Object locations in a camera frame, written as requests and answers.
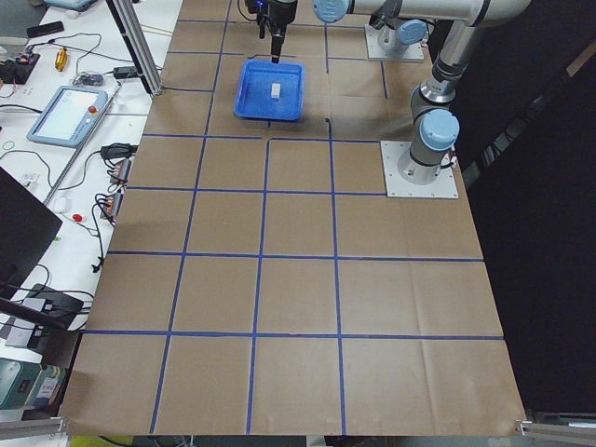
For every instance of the aluminium frame post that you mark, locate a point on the aluminium frame post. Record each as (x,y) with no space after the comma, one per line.
(131,32)

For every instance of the blue teach pendant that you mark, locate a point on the blue teach pendant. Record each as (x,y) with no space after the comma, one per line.
(70,117)

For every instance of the black laptop lid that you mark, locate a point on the black laptop lid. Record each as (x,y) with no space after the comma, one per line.
(28,228)

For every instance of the smartphone on desk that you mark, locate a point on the smartphone on desk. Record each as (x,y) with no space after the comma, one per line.
(45,29)

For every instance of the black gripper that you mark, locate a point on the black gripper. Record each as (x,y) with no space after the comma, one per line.
(283,12)

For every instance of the black power adapter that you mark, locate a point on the black power adapter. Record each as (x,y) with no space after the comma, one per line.
(125,72)

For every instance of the blue plastic tray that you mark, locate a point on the blue plastic tray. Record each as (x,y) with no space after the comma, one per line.
(253,99)

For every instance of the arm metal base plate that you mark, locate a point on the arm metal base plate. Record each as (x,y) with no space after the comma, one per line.
(404,178)
(400,44)

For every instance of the white block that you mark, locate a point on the white block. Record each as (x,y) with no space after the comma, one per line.
(275,91)

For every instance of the black camera mount wrist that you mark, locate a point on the black camera mount wrist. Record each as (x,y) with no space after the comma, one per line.
(255,11)

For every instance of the yellow metal tool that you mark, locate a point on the yellow metal tool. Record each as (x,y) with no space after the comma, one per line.
(61,59)

